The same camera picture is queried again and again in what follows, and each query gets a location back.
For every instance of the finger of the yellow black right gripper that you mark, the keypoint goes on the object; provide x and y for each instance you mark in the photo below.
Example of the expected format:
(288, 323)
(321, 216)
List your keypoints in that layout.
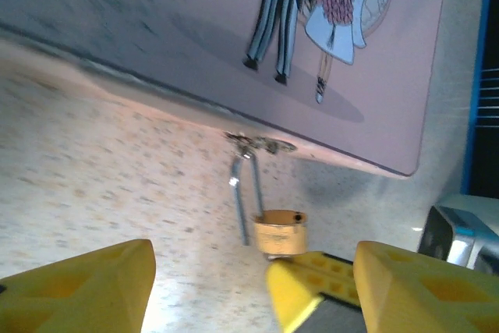
(300, 290)

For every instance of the small brass padlock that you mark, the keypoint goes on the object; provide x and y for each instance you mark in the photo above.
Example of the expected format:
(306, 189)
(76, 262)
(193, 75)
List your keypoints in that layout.
(278, 237)

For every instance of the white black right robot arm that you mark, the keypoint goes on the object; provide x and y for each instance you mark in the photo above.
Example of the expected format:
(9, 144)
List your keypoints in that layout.
(460, 227)

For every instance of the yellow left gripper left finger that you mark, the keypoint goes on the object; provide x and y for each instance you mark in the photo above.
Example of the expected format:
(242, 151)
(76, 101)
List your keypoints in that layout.
(78, 294)

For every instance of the pink illustrated diary book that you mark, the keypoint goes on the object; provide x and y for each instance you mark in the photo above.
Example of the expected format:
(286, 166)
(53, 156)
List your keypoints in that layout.
(195, 36)

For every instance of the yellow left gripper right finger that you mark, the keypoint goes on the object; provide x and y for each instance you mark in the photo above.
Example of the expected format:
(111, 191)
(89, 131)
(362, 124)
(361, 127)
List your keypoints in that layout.
(421, 294)

